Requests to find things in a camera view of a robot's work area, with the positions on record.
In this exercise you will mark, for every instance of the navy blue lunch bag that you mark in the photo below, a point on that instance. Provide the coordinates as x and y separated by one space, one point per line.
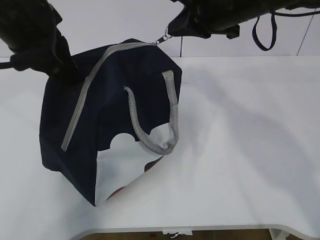
104 131

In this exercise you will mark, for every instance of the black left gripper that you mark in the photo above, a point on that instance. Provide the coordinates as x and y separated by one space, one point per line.
29 29

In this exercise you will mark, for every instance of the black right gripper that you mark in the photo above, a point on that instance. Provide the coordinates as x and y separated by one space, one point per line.
204 18

